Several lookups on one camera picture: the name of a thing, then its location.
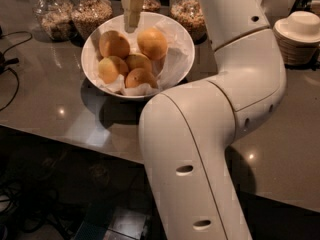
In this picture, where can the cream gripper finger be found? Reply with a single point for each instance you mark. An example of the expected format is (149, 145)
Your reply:
(132, 10)

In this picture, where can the orange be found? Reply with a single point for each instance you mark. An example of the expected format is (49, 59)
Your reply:
(114, 43)
(152, 43)
(109, 68)
(139, 76)
(138, 60)

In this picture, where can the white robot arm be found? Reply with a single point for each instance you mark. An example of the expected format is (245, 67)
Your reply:
(184, 131)

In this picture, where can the white ceramic bowl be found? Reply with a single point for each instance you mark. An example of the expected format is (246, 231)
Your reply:
(90, 50)

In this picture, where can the glass cereal jar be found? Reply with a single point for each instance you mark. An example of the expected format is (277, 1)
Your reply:
(87, 15)
(151, 5)
(54, 17)
(188, 13)

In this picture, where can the glass cereal jar far left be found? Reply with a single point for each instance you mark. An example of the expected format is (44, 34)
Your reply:
(54, 17)

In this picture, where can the orange bottom front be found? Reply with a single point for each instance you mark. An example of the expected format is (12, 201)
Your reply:
(139, 76)

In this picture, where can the white paper liner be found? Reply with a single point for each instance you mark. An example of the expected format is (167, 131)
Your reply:
(173, 64)

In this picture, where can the stack of white plates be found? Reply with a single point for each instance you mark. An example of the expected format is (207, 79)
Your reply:
(298, 37)

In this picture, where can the metal box on floor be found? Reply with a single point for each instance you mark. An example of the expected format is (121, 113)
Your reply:
(113, 224)

